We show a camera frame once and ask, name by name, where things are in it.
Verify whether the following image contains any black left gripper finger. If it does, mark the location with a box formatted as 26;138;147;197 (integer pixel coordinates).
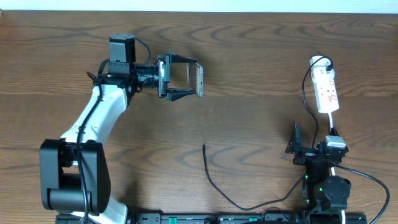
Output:
166;88;195;101
169;53;197;63

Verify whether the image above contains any white power strip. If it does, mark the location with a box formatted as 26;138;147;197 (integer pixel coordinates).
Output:
311;68;340;113

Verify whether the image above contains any black usb charging cable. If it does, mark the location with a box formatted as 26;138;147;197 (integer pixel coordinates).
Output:
202;56;334;212

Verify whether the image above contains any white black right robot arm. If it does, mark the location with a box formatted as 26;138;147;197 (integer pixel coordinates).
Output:
285;124;351;223

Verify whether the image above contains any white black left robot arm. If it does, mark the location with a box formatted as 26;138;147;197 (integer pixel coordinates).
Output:
39;53;203;223

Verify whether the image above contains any white usb wall charger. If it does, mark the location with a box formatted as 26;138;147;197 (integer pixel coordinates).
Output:
310;55;335;83

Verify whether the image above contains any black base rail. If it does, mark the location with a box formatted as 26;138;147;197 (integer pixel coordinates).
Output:
55;212;367;224

